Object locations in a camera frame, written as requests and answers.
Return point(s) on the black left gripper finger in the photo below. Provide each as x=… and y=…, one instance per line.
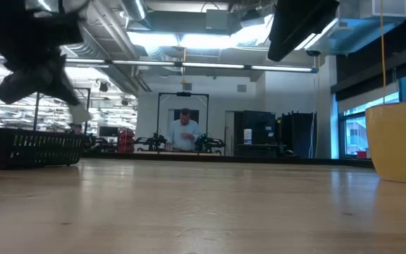
x=23, y=84
x=63, y=84

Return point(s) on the black background robot arm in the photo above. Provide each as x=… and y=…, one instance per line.
x=208, y=144
x=152, y=143

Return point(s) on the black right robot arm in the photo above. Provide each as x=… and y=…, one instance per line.
x=298, y=24

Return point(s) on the red storage bins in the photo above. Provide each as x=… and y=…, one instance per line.
x=126, y=141

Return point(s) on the person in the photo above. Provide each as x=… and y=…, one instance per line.
x=183, y=132
x=77, y=128

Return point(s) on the black plastic mesh basket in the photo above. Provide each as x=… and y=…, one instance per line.
x=26, y=148

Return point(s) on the black monitor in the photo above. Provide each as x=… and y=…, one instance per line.
x=108, y=131

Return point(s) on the bright ceiling light panel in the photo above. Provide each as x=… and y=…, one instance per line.
x=189, y=40

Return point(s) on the wooden station table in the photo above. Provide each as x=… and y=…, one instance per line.
x=180, y=152

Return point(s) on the long tube light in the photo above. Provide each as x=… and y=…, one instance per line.
x=210, y=65

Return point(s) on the white canister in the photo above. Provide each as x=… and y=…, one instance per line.
x=247, y=136

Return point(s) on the black cabinet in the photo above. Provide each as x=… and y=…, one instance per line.
x=263, y=127
x=298, y=134

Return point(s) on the small red box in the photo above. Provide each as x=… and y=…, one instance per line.
x=361, y=154

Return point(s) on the yellow ceramic mug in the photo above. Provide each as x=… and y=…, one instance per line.
x=400, y=141

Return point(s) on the black gantry frame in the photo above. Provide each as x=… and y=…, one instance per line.
x=183, y=94
x=36, y=113

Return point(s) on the silver ventilation duct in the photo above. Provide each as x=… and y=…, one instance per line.
x=134, y=8

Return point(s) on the black aluminium table frame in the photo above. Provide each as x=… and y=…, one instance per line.
x=259, y=160

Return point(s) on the black dome security camera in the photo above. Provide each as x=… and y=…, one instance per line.
x=313, y=53

